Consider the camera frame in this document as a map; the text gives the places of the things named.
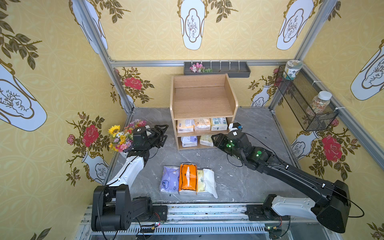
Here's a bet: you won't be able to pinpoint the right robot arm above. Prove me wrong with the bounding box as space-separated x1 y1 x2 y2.
211 130 352 233

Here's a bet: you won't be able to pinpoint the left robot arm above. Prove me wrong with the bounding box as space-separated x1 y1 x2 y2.
91 125 169 232

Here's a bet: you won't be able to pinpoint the pale yellow tissue pack bottom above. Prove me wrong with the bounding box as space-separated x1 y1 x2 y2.
200 135 214 147

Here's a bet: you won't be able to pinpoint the green white tissue pack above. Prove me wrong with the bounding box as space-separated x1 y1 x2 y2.
210 118 228 131

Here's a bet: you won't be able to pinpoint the white orange tissue pack middle-left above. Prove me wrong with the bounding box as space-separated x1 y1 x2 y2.
177 119 195 133

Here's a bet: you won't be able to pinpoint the white purple tissue pack bottom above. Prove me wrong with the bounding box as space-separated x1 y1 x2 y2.
181 136 198 148

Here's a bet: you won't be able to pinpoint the cream tissue pack middle-centre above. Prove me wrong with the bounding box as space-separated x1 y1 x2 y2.
194 118 211 131

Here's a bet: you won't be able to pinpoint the wooden three-tier shelf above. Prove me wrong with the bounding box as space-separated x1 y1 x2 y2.
170 74 239 151

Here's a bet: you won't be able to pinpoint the colourful flower bouquet planter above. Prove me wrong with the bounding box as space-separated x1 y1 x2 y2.
108 120 147 153

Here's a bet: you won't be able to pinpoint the small pink flowers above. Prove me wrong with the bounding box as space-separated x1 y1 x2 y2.
190 63 213 73

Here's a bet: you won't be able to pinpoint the clear jar with filling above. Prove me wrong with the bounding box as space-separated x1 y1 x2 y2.
306 91 332 117

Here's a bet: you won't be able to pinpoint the white lidded jar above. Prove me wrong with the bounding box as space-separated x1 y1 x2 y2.
282 60 303 81

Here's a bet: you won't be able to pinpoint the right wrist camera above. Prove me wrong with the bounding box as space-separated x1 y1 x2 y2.
229 123 243 132

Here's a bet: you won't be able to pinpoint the grey wall hook rack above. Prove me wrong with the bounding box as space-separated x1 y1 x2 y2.
184 61 251 78

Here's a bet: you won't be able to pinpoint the metal base rail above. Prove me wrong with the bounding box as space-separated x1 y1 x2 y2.
75 203 343 240

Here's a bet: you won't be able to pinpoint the black wire wall basket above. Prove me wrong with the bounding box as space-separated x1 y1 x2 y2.
276 66 339 132

